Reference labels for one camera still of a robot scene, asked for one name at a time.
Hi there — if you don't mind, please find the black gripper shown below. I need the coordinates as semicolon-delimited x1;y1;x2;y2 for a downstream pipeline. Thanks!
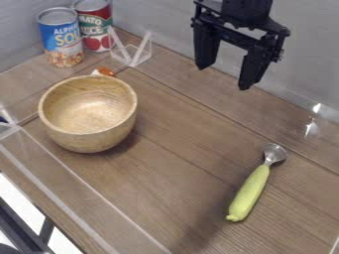
193;0;289;90

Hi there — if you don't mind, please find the brown wooden bowl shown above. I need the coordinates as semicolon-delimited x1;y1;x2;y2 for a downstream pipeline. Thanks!
39;75;137;153

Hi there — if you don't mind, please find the orange and white toy mushroom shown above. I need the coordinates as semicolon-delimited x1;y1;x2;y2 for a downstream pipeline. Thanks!
91;66;115;76

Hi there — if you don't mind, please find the red tomato sauce can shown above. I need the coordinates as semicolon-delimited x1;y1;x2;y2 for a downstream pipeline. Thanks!
73;0;113;53

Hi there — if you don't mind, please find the blue alphabet soup can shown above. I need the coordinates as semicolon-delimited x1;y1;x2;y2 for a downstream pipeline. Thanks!
36;7;85;67

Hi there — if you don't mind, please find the clear acrylic front barrier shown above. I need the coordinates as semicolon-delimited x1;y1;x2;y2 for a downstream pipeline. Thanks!
0;107;173;254

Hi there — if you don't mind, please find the clear acrylic corner bracket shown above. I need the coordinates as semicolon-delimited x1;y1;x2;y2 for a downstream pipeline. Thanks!
107;27;152;67

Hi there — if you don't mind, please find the green handled ice cream scoop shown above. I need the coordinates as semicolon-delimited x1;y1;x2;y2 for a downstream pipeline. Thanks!
225;143;287;222

